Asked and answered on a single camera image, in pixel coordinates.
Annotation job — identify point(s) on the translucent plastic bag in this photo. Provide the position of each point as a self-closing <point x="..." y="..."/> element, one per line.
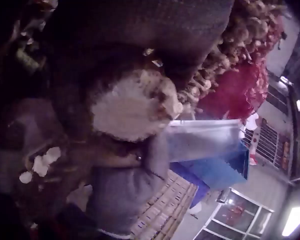
<point x="202" y="140"/>

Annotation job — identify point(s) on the person's body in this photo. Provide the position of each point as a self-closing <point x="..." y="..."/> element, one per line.
<point x="122" y="190"/>

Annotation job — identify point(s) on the blue tarp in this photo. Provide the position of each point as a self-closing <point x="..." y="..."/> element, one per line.
<point x="215" y="172"/>

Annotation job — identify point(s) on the pile of red mesh bags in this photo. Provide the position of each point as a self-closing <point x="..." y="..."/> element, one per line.
<point x="235" y="87"/>

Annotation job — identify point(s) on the white lump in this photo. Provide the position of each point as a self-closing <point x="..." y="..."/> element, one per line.
<point x="52" y="153"/>
<point x="26" y="177"/>
<point x="40" y="166"/>

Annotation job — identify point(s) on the white metal fence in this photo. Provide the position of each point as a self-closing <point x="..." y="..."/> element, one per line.
<point x="270" y="145"/>

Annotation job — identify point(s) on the white framed window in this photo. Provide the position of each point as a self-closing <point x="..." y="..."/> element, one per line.
<point x="237" y="217"/>

